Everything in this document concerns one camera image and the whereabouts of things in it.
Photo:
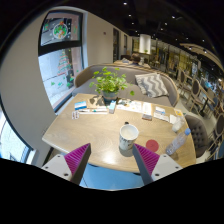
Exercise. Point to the grey white chevron cushion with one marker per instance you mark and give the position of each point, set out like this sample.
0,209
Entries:
151,85

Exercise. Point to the white printed brochure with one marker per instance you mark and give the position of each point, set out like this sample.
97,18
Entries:
130,106

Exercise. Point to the white paper sheet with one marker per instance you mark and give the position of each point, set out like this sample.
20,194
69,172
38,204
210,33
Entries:
173,118

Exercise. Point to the ceiling spot lights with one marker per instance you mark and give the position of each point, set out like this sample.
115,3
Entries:
125,3

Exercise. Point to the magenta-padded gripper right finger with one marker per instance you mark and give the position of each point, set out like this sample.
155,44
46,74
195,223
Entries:
148,159

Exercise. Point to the person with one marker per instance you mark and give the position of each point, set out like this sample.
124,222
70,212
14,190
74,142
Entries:
135,59

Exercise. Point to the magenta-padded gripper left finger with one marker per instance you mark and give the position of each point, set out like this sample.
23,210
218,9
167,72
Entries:
77,159

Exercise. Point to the white round pillar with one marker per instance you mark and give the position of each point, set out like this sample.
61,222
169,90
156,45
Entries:
145,43

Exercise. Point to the clear water bottle blue cap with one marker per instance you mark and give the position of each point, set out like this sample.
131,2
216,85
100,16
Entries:
177,142

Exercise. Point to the blue white flat box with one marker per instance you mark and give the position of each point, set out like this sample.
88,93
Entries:
80,105

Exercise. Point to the small light blue box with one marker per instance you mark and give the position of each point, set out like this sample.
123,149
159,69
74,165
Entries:
112,106

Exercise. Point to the white printed leaflet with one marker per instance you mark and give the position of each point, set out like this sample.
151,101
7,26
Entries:
162,117

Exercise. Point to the yellow card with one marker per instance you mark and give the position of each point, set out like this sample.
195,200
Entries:
179,112

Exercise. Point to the white teal pen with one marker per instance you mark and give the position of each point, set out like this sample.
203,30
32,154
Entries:
92,111

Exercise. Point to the green potted plant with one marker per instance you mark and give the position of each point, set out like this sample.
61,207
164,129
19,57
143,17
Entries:
108,81

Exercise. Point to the blue white booklet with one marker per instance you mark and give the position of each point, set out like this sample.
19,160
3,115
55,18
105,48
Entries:
160,110

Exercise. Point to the flat round red coaster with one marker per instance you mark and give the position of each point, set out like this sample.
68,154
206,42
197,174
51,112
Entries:
152,145

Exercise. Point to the grey curved sofa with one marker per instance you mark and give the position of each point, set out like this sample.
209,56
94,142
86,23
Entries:
130,71

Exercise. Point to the window with festive decals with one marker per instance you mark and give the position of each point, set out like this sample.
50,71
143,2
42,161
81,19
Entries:
63,66

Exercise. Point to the dark grey tufted armchair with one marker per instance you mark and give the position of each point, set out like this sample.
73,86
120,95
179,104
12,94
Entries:
198,133

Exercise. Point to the white paper cup dark lettering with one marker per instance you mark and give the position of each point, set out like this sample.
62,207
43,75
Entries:
127,137

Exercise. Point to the group of oval-back chairs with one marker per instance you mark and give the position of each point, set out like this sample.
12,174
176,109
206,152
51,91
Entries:
196,88

